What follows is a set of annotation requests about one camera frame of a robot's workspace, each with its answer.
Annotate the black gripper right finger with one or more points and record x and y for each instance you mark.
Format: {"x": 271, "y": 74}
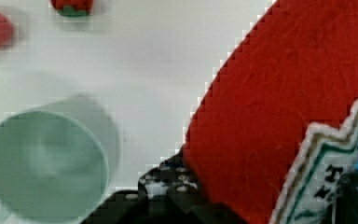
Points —
{"x": 346, "y": 206}

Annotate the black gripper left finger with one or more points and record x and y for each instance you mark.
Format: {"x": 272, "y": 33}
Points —
{"x": 167, "y": 194}

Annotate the red ketchup bottle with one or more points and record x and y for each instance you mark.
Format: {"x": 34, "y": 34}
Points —
{"x": 298, "y": 66}

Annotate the green cup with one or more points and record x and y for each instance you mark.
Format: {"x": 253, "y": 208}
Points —
{"x": 56, "y": 161}

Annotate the toy strawberry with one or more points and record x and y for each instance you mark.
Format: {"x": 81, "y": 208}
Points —
{"x": 73, "y": 8}

